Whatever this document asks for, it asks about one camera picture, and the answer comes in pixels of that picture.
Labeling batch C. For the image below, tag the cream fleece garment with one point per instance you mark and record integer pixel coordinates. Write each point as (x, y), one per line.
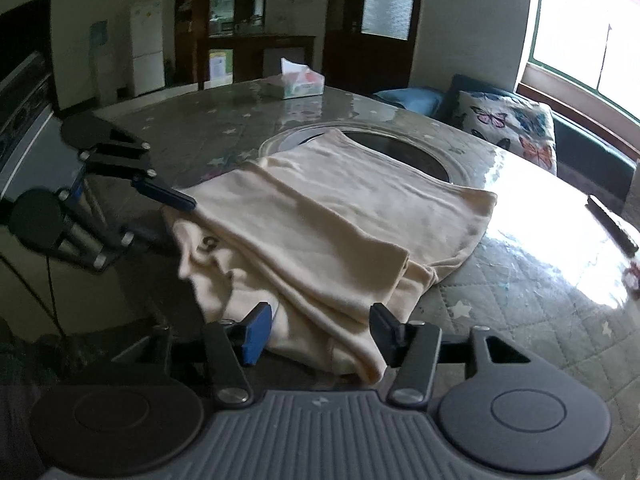
(325, 230)

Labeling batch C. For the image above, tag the blue sofa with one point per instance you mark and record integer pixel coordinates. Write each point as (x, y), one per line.
(590, 145)

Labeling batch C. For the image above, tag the blue cushion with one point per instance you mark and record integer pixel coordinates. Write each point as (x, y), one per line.
(410, 100)

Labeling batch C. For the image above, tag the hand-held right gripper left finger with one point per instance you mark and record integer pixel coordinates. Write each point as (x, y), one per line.
(256, 332)

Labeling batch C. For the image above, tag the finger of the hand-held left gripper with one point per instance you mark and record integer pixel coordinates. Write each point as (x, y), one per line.
(170, 197)
(150, 236)

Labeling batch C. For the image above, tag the tissue box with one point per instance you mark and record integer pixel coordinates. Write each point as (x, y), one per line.
(297, 85)

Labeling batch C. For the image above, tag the round black inset cooktop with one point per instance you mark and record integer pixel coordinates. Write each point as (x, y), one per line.
(400, 147)

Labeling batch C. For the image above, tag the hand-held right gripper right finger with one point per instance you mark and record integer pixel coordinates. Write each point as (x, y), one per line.
(385, 332)

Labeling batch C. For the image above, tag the green framed window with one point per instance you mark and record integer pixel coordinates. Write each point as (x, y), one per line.
(590, 25)

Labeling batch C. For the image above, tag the white refrigerator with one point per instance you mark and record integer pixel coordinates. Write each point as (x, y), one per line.
(148, 45)

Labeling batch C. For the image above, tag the tall dark display cabinet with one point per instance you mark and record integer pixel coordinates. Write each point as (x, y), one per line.
(225, 10)

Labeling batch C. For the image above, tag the low dark wooden sideboard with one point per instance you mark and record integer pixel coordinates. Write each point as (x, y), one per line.
(260, 55)

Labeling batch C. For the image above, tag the black remote control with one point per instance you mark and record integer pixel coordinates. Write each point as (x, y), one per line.
(612, 222)

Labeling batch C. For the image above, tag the butterfly print pillow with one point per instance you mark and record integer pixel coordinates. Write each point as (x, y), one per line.
(510, 125)

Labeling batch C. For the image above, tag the water dispenser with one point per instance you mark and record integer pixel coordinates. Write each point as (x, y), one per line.
(102, 65)

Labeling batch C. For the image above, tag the small pink item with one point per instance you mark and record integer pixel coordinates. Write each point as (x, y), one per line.
(632, 275)

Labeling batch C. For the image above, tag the dark wooden glass door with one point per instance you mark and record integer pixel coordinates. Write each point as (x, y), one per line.
(380, 20)

